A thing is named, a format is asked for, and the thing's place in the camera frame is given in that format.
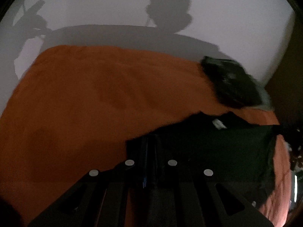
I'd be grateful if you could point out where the dark wooden door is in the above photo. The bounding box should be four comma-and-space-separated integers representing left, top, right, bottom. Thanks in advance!
266, 13, 302, 131

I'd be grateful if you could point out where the orange fleece bed blanket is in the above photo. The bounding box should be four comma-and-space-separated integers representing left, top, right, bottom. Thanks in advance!
1, 46, 291, 226

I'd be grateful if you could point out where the folded camouflage clothes stack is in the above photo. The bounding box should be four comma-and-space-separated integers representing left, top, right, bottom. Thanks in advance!
200, 56, 262, 109

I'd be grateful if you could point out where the black t-shirt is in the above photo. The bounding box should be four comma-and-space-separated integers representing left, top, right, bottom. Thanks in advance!
125, 112, 279, 207

